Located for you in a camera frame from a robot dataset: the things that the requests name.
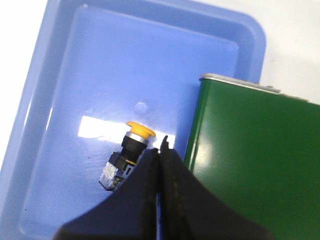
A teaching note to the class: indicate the green conveyor belt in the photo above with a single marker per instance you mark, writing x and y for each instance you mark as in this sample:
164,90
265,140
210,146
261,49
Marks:
258,151

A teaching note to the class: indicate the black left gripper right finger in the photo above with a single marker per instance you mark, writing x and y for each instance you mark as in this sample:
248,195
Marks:
191,212

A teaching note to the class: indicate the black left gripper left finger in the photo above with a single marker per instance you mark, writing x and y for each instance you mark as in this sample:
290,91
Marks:
129,213

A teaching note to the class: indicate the yellow push button switch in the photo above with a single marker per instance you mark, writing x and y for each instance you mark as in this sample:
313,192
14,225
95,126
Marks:
121,164

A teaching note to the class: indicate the blue plastic tray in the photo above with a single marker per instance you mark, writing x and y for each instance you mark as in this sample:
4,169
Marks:
98,64

